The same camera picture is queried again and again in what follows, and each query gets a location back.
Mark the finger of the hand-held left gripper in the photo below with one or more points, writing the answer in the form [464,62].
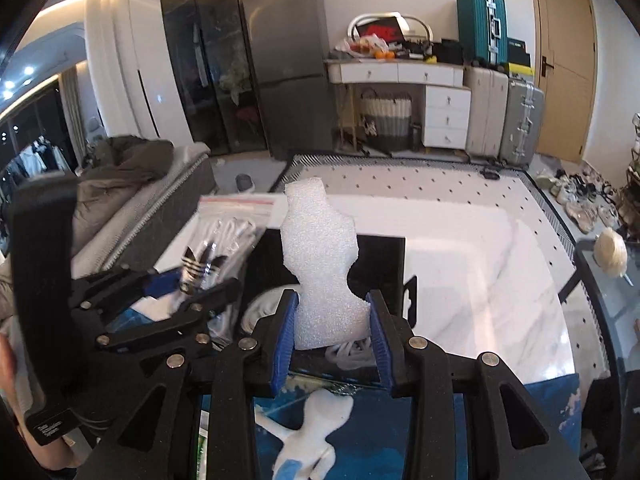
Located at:
[165,325]
[161,282]

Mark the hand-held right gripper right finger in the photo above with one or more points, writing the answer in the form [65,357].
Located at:
[383,347]

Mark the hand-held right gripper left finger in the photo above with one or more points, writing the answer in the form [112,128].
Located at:
[281,347]

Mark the clear zip bag of socks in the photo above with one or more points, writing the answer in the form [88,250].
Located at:
[225,230]

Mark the black storage box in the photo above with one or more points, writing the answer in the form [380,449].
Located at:
[380,260]

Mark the white foam piece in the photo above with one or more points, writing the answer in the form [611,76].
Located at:
[320,260]

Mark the person's left hand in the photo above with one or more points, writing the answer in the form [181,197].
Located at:
[52,457]

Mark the white cloth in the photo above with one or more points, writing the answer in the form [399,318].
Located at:
[257,312]

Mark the white and blue plush toy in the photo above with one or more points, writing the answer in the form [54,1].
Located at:
[310,435]

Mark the grey bed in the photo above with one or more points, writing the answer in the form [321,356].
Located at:
[170,190]

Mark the hanging clothes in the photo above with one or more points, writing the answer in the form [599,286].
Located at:
[35,160]

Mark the dark green jacket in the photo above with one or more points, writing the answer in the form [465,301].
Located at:
[125,165]

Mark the grey and white slipper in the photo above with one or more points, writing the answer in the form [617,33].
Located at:
[245,182]

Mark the blue printed mat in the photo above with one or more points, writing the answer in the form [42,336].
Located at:
[550,400]

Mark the small black object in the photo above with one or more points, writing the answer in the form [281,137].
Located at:
[490,174]

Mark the black glass cabinet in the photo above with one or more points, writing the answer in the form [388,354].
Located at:
[210,60]

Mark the striped woven basket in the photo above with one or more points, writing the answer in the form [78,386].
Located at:
[385,115]

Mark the glass side table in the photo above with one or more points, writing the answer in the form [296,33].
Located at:
[615,320]

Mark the white dresser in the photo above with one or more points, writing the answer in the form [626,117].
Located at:
[445,110]

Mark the pile of shoes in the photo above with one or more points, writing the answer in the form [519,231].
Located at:
[580,200]

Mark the beige fluffy ball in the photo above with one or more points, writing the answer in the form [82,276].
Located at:
[611,252]

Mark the grey refrigerator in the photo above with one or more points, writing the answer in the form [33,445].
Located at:
[285,60]

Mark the beige suitcase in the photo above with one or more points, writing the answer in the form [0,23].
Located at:
[485,110]

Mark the silver suitcase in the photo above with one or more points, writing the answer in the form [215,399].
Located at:
[522,120]

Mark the oranges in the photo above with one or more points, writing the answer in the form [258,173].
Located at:
[384,54]

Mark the black bag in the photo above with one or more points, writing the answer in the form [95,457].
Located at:
[447,52]

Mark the metal rack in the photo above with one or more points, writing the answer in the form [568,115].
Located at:
[632,175]

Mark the yellow and black box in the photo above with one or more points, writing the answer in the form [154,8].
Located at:
[519,71]

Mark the red and black box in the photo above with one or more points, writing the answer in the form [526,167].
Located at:
[382,30]

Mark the teal suitcase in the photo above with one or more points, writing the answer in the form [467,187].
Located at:
[477,30]

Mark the wooden door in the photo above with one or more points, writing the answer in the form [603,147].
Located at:
[565,70]

